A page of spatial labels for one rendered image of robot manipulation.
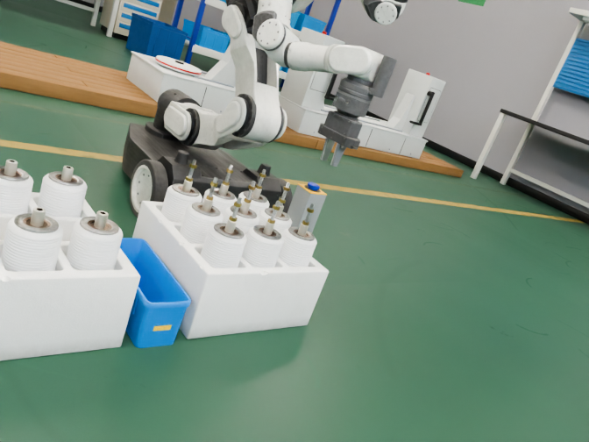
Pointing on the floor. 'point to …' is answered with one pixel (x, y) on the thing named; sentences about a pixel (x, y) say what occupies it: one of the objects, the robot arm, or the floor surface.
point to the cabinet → (151, 9)
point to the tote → (155, 38)
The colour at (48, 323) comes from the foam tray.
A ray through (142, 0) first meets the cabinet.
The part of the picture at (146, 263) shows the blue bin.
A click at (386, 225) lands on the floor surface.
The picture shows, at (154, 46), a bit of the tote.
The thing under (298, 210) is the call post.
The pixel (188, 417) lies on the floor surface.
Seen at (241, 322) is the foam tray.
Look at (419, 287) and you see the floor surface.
